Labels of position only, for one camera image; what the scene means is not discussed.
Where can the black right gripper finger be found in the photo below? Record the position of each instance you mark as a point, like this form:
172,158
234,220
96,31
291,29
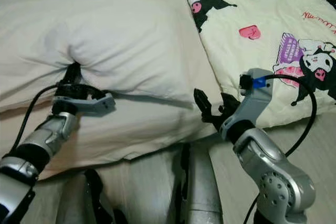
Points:
230,102
203,104

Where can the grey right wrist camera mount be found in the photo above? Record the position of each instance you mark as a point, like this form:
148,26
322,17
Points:
252,103

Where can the silver right robot leg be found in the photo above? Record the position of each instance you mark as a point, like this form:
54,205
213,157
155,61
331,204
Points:
202,187

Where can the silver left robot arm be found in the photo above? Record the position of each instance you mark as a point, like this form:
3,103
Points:
47,135

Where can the white pillow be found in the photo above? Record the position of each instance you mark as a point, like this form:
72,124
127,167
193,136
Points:
126,40

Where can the cream cartoon print blanket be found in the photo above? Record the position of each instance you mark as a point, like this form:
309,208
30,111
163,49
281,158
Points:
257,9

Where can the silver left robot leg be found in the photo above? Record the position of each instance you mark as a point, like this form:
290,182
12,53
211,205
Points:
136,192

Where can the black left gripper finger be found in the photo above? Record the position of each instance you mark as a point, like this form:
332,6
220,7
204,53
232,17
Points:
73,73

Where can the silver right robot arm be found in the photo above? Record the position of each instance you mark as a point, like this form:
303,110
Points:
273,166

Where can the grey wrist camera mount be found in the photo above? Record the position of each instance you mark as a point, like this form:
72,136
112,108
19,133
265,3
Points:
94,103
252,103

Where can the silver robot leg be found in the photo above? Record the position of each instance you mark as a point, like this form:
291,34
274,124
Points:
202,187
136,192

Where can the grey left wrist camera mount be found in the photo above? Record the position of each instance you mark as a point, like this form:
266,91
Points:
94,103

